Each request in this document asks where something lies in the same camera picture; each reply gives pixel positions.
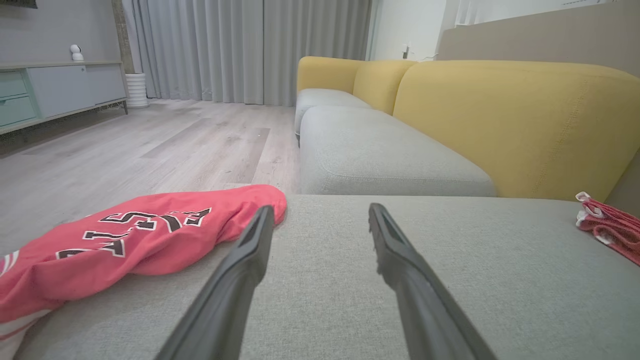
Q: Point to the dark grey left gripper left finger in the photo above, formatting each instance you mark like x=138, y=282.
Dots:
x=225, y=300

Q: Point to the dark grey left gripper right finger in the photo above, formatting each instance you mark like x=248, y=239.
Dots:
x=425, y=305

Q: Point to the red number 23 basketball jersey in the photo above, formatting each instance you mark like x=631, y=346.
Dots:
x=150, y=250

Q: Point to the red shorts with white stripe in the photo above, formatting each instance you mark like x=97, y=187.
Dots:
x=615, y=227

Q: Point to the grey sofa with yellow backrest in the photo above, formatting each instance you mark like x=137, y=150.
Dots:
x=475, y=120

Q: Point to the white ribbed vase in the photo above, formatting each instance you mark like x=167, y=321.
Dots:
x=137, y=91

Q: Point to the light grey sheer curtain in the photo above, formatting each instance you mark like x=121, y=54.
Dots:
x=200, y=50

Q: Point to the low pale blue TV cabinet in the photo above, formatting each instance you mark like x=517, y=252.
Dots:
x=60, y=90

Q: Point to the grey drape curtain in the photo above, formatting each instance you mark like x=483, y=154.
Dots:
x=315, y=40

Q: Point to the small white security camera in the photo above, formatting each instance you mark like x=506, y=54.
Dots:
x=76, y=52

